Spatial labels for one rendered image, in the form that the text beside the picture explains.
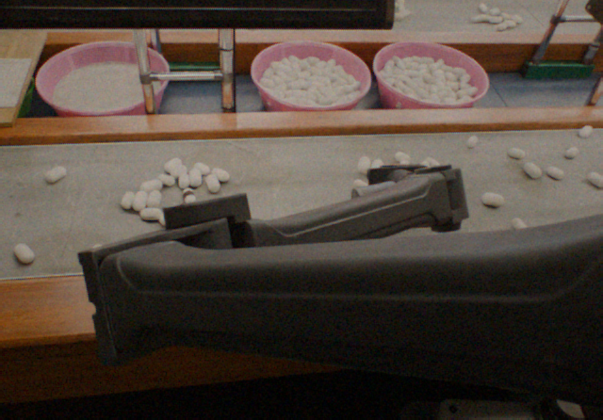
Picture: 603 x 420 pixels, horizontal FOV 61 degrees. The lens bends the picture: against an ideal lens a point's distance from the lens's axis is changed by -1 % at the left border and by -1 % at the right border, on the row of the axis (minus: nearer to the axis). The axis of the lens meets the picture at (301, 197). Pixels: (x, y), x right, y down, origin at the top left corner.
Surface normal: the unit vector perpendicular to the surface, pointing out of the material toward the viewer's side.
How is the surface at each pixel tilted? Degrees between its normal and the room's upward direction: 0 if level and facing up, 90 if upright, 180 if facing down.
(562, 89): 0
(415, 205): 50
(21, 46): 0
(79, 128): 0
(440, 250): 45
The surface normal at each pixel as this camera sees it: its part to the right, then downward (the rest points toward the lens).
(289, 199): 0.08, -0.69
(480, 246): -0.23, -0.97
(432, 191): 0.69, -0.10
